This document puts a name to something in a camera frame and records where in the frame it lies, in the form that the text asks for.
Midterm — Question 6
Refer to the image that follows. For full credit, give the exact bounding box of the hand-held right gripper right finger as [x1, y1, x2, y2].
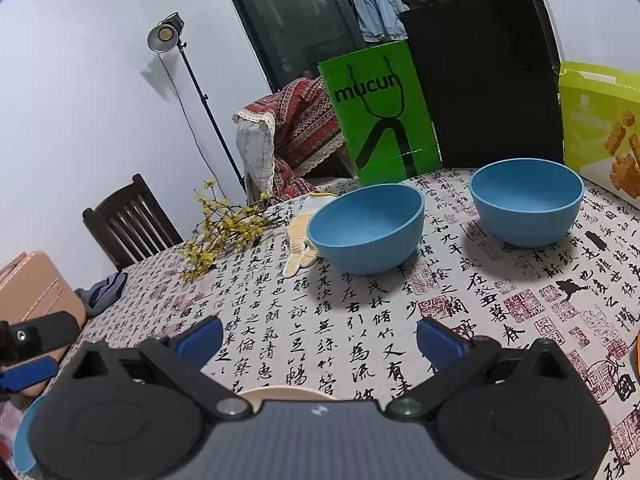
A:
[386, 316, 585, 421]

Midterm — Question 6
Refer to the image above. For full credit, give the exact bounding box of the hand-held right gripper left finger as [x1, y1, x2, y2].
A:
[59, 315, 255, 420]

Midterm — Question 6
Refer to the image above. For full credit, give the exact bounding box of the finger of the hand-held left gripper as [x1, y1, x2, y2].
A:
[9, 311, 82, 362]
[0, 356, 60, 394]

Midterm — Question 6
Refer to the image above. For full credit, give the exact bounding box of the blue bowl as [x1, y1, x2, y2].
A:
[469, 158, 585, 247]
[12, 394, 49, 479]
[306, 183, 426, 275]

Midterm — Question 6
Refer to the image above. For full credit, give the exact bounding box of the cream ridged plate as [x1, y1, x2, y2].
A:
[240, 386, 337, 404]

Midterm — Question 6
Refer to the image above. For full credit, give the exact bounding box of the pink hard-shell suitcase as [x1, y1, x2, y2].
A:
[0, 251, 87, 396]

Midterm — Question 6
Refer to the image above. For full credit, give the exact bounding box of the grey purple pouch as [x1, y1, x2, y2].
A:
[75, 272, 129, 319]

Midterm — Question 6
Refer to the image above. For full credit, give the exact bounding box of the calligraphy printed tablecloth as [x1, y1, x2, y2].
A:
[0, 162, 640, 480]

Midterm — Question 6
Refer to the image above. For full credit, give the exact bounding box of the yellow flower branch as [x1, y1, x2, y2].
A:
[177, 178, 286, 281]

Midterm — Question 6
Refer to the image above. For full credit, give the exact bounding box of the dark wooden chair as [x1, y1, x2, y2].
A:
[82, 174, 184, 271]

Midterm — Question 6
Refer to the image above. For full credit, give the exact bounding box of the yellow white knit glove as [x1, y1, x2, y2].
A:
[282, 192, 336, 279]

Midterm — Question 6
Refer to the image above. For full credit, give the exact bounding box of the white quilted cushion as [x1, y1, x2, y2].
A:
[232, 110, 276, 206]

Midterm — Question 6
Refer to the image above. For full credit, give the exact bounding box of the green paper bag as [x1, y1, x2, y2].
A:
[318, 41, 442, 186]

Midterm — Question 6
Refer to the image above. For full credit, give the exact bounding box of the chair with patterned blanket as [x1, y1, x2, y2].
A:
[245, 76, 346, 196]

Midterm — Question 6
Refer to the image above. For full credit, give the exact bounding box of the black paper bag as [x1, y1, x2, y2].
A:
[400, 0, 566, 169]

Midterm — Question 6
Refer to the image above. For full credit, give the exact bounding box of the yellow-green snack box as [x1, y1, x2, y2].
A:
[558, 61, 640, 194]

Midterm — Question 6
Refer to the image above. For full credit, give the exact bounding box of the studio light on stand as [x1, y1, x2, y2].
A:
[146, 12, 249, 194]

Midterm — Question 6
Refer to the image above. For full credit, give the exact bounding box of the dark sliding glass door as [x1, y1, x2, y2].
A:
[215, 0, 561, 97]

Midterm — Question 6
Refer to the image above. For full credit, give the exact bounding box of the hanging blue garment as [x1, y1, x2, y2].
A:
[345, 0, 409, 44]

